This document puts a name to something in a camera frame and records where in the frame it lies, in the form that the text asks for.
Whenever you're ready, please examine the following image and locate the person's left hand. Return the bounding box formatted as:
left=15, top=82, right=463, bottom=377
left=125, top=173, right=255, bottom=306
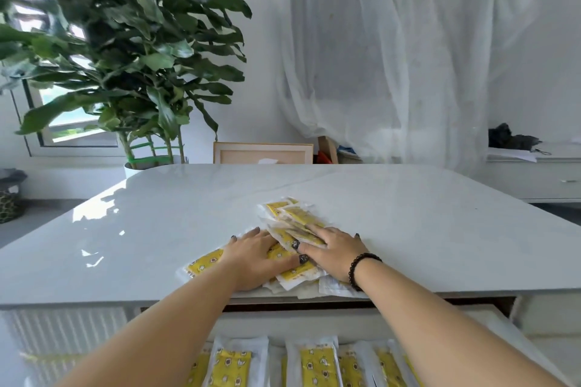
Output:
left=220, top=227, right=310, bottom=292

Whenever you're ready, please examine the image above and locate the person's right hand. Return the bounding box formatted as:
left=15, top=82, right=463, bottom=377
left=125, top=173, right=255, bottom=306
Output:
left=290, top=226, right=371, bottom=285

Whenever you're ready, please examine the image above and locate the pile of yellow packets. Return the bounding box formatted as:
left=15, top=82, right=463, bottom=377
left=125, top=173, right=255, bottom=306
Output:
left=176, top=196, right=364, bottom=299

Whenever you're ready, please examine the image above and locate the white drawer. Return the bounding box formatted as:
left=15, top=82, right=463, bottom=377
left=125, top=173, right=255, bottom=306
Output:
left=186, top=302, right=568, bottom=387

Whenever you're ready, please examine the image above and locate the row of yellow packets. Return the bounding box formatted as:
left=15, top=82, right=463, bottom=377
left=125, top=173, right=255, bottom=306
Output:
left=188, top=335, right=423, bottom=387

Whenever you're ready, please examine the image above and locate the person's left forearm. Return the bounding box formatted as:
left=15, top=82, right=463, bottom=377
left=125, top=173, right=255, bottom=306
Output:
left=54, top=264, right=246, bottom=387

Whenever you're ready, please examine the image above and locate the person's right forearm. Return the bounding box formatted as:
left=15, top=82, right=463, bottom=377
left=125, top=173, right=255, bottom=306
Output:
left=357, top=259, right=568, bottom=387

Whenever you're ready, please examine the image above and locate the brown cardboard box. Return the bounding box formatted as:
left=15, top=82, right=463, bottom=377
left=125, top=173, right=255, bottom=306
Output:
left=317, top=136, right=339, bottom=164

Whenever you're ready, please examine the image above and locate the white plant pot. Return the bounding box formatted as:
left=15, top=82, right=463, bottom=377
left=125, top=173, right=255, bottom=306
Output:
left=123, top=155, right=187, bottom=179

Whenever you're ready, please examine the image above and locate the black plastic bag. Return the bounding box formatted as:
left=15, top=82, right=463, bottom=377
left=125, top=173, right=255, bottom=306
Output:
left=488, top=122, right=542, bottom=151

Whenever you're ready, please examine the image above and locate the white sheer dust cover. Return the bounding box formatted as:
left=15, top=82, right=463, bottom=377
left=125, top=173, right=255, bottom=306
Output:
left=277, top=0, right=539, bottom=170

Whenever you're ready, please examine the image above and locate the white side cabinet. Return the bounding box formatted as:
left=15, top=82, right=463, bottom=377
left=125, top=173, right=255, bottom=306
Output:
left=481, top=141, right=581, bottom=204

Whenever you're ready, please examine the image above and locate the yellow tape strip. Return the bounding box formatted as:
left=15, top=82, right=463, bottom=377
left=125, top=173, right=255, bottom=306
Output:
left=20, top=351, right=80, bottom=363

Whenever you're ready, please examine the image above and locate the small white framed window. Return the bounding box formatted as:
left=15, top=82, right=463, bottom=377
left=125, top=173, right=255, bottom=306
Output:
left=8, top=78, right=126, bottom=158

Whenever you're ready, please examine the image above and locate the dark patterned basket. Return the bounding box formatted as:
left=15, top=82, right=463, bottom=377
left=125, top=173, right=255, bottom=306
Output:
left=0, top=189, right=24, bottom=224

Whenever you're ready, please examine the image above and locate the large green leafy plant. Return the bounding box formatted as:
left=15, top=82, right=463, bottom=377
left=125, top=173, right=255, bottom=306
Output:
left=0, top=0, right=253, bottom=170

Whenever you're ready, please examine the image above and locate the dark bead bracelet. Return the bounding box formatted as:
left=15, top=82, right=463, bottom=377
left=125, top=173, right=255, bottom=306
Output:
left=348, top=253, right=383, bottom=292

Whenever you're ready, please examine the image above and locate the wooden picture frame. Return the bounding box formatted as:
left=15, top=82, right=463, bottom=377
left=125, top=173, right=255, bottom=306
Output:
left=213, top=142, right=314, bottom=165

